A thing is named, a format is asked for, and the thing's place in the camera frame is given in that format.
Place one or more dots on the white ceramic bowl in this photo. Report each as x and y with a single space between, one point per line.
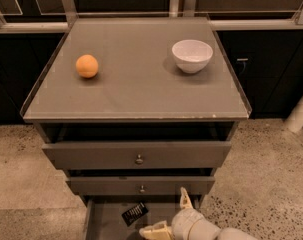
191 56

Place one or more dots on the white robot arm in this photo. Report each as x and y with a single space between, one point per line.
229 233

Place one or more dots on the grey top drawer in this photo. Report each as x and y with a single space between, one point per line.
137 155

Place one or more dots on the metal rail frame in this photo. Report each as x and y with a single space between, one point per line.
225 15

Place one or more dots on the white pipe post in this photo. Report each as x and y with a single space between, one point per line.
295 120

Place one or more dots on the black rxbar chocolate bar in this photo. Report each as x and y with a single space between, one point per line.
134 213

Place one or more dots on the grey middle drawer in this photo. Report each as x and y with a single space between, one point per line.
141 185

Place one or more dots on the grey drawer cabinet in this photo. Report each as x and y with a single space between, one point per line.
139 93

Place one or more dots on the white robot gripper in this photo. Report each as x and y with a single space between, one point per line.
183 221

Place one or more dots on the orange fruit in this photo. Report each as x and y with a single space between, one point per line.
87 66

